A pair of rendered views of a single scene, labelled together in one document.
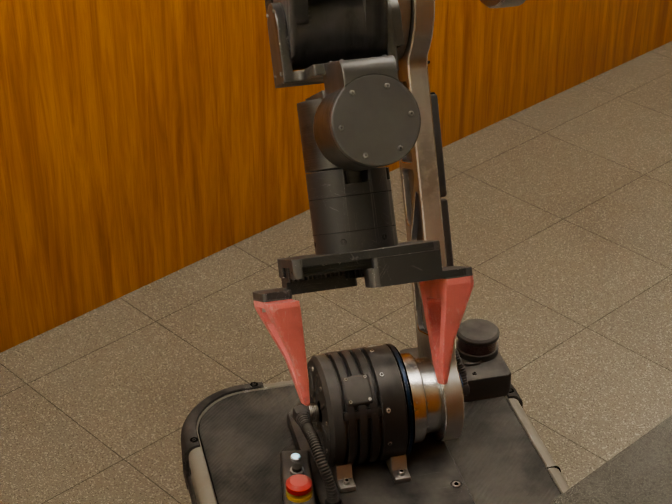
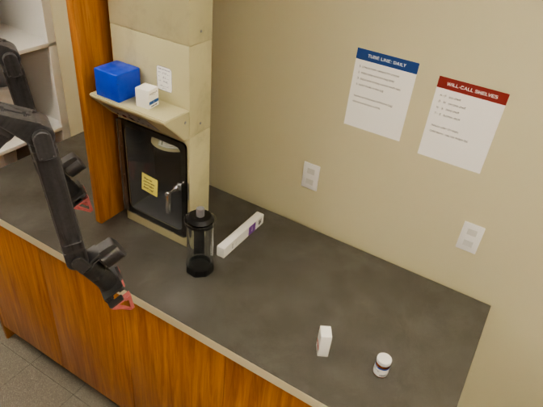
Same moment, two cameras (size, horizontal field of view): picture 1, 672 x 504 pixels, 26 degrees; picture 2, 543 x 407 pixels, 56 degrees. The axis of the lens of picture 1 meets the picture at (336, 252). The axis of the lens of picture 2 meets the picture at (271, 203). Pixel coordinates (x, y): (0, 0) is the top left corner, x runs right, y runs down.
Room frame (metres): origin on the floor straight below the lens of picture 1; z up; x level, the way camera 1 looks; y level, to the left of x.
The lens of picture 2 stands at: (0.76, 1.13, 2.20)
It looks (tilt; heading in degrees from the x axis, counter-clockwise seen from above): 35 degrees down; 251
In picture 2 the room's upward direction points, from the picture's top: 6 degrees clockwise
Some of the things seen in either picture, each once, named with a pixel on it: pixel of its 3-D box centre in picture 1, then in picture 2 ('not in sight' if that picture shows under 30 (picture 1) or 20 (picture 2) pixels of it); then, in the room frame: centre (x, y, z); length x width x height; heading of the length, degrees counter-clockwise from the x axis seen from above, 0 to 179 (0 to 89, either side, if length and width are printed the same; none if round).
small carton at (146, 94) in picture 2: not in sight; (147, 96); (0.69, -0.39, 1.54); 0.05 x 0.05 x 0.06; 49
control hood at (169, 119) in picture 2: not in sight; (139, 115); (0.72, -0.42, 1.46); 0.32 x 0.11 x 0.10; 134
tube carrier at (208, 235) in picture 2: not in sight; (199, 243); (0.55, -0.23, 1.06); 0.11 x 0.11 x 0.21
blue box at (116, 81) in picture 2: not in sight; (118, 81); (0.78, -0.48, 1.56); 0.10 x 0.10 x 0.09; 44
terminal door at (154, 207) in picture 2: not in sight; (153, 179); (0.68, -0.45, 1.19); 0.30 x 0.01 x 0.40; 133
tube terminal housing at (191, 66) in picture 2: not in sight; (177, 133); (0.59, -0.54, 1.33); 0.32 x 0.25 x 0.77; 134
